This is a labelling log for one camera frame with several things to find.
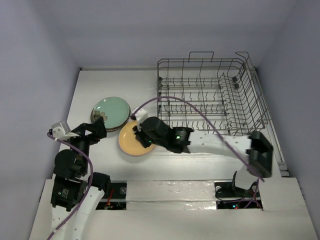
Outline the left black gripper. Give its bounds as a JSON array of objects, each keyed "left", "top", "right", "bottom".
[{"left": 66, "top": 115, "right": 107, "bottom": 174}]

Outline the yellow orange plate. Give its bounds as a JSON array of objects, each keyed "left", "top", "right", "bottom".
[{"left": 118, "top": 121, "right": 156, "bottom": 157}]

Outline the mint green flower plate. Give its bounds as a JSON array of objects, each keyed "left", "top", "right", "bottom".
[{"left": 90, "top": 96, "right": 131, "bottom": 132}]

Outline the pink plate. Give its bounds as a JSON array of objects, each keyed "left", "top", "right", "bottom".
[{"left": 130, "top": 106, "right": 144, "bottom": 121}]

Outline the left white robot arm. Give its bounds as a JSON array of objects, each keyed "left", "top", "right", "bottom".
[{"left": 47, "top": 117, "right": 114, "bottom": 240}]

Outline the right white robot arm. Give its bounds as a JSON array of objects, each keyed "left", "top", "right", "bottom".
[{"left": 132, "top": 116, "right": 274, "bottom": 196}]

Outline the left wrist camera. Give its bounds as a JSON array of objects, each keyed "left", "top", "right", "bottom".
[{"left": 51, "top": 121, "right": 79, "bottom": 141}]

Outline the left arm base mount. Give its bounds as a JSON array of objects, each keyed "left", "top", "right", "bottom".
[{"left": 96, "top": 181, "right": 127, "bottom": 210}]

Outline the grey wire dish rack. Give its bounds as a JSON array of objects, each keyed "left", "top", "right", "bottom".
[{"left": 157, "top": 51, "right": 271, "bottom": 136}]

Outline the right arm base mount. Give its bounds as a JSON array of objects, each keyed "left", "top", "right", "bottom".
[{"left": 214, "top": 173, "right": 263, "bottom": 210}]

